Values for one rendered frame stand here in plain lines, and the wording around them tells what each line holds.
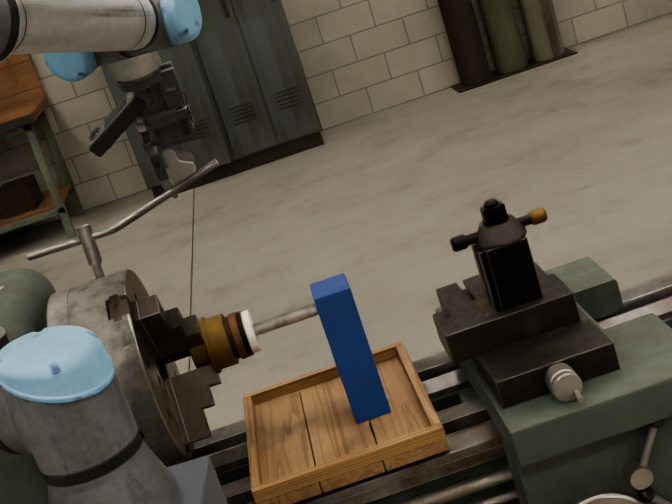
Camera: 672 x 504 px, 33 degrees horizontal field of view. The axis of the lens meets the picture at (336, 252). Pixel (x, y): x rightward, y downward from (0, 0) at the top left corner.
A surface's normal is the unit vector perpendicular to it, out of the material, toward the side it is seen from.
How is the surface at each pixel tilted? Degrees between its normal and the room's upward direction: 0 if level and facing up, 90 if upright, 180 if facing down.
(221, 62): 90
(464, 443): 26
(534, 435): 90
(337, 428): 0
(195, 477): 0
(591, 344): 0
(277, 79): 90
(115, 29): 116
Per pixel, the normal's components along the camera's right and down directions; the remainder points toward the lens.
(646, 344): -0.30, -0.90
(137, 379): 0.04, 0.04
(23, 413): -0.46, 0.36
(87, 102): 0.11, 0.28
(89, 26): 0.88, 0.26
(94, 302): -0.23, -0.72
